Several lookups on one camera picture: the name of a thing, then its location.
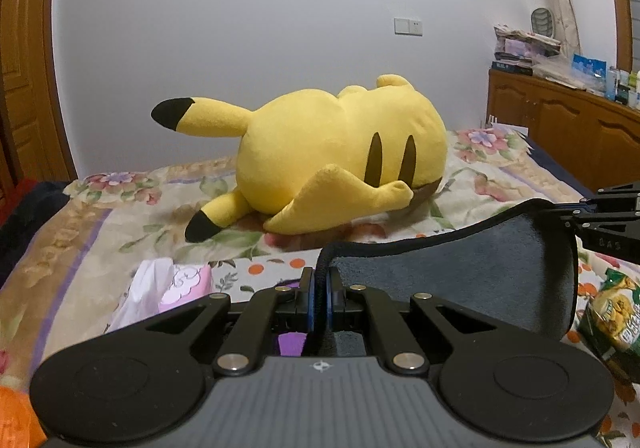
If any purple cloth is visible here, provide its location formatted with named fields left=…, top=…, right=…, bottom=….
left=277, top=332, right=307, bottom=358

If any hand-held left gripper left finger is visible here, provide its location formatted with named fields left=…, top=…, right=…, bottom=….
left=144, top=267, right=317, bottom=376

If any pink tissue pack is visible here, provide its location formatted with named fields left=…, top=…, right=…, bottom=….
left=158, top=264, right=214, bottom=314

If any dark blue blanket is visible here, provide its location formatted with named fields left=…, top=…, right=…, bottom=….
left=0, top=180, right=72, bottom=285

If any yellow plush toy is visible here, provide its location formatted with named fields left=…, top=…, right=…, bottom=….
left=151, top=74, right=448, bottom=243

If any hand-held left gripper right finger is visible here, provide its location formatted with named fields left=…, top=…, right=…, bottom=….
left=326, top=267, right=497, bottom=375

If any green snack bag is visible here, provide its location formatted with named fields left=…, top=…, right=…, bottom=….
left=575, top=267, right=640, bottom=385

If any orange cloth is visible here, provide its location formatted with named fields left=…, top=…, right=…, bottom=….
left=0, top=384, right=47, bottom=448

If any floral bed sheet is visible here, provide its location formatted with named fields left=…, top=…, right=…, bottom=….
left=0, top=125, right=640, bottom=448

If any dark grey towel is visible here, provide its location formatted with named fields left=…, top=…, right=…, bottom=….
left=317, top=198, right=581, bottom=357

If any group of small bottles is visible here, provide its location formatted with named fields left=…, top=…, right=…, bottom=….
left=604, top=67, right=640, bottom=110

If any clear plastic bag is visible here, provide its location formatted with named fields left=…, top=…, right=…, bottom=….
left=532, top=51, right=607, bottom=94

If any wooden cabinet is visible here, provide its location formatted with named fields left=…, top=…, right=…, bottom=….
left=487, top=68, right=640, bottom=196

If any blue and white box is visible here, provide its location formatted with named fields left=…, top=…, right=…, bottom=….
left=571, top=53, right=608, bottom=81

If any wooden door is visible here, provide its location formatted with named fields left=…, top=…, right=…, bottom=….
left=0, top=0, right=78, bottom=199

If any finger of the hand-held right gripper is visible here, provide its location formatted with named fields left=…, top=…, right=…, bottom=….
left=579, top=183, right=640, bottom=215
left=552, top=204, right=640, bottom=274

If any stack of papers and books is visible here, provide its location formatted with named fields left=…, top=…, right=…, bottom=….
left=491, top=24, right=563, bottom=76

